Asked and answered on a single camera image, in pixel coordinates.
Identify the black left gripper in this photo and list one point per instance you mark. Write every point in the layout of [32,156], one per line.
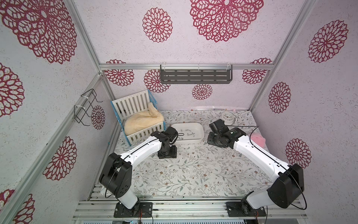
[173,155]

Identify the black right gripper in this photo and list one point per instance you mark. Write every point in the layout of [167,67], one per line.
[214,141]

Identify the white plastic storage box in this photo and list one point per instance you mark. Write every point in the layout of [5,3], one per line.
[194,126]

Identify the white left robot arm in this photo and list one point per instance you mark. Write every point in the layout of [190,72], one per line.
[116,175]

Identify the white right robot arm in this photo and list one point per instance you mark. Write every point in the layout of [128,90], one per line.
[287,180]

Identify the white alarm clock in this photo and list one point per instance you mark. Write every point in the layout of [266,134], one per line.
[228,118]

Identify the beige plush cloth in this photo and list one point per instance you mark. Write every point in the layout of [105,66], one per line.
[142,120]

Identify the white slatted blue basket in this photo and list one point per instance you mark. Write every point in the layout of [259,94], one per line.
[127,106]

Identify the dark grey wall shelf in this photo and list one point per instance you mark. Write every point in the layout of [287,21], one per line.
[185,77]

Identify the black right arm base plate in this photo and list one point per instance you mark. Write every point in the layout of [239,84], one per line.
[237,210]

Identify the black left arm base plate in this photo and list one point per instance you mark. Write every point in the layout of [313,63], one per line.
[140,209]

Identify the black wire wall rack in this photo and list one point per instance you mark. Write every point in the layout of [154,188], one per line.
[81,110]

